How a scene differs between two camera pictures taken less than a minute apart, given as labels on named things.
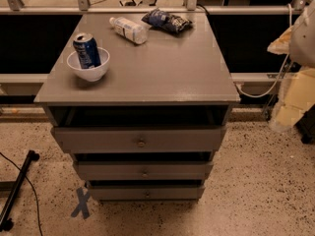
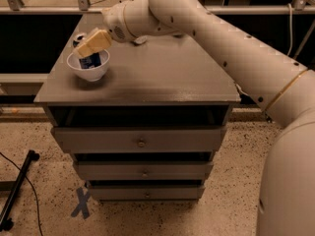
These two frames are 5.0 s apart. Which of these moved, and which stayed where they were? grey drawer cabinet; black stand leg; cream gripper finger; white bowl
Moved: cream gripper finger
Stayed: black stand leg; white bowl; grey drawer cabinet
